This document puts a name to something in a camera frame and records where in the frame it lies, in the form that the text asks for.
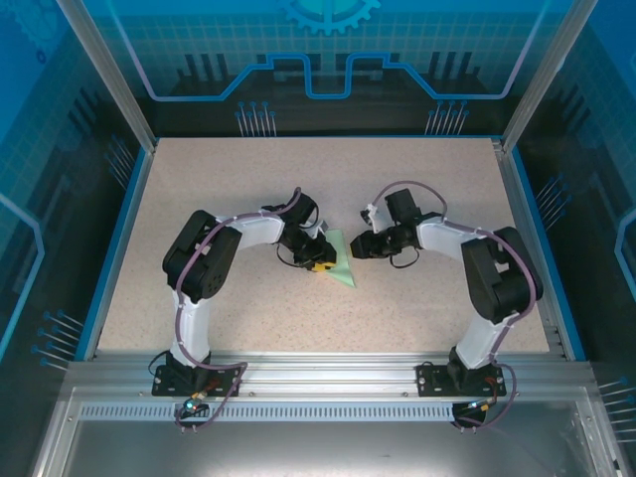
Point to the green square paper sheet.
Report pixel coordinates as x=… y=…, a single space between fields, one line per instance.
x=345 y=270

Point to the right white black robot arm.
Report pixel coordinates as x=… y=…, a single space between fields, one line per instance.
x=497 y=283

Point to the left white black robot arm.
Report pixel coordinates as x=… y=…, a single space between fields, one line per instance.
x=196 y=328

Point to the sheet metal tray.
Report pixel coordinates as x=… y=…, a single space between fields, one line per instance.
x=318 y=447

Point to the right LED connector board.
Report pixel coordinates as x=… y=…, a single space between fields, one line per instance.
x=484 y=405

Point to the led connector board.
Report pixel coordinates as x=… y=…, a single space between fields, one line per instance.
x=484 y=405
x=191 y=407

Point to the left LED connector board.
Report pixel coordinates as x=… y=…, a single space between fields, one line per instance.
x=191 y=407

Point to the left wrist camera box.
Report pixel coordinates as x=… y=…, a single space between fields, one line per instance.
x=320 y=231

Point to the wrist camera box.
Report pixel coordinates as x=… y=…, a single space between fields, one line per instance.
x=320 y=231
x=371 y=216

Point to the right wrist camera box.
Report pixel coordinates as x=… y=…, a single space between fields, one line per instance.
x=371 y=216

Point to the aluminium mounting rail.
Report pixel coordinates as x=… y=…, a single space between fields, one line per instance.
x=323 y=370

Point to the aluminium side rail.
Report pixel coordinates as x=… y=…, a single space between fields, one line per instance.
x=519 y=208

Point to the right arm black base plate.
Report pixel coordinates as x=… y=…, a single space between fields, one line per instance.
x=432 y=380

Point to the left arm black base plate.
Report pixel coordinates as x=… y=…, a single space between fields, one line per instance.
x=166 y=385

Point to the right aluminium frame post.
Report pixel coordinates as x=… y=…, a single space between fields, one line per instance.
x=546 y=74

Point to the aluminium frame post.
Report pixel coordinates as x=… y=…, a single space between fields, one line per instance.
x=109 y=74
x=546 y=74

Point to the left aluminium frame post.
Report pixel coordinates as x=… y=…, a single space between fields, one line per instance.
x=109 y=74

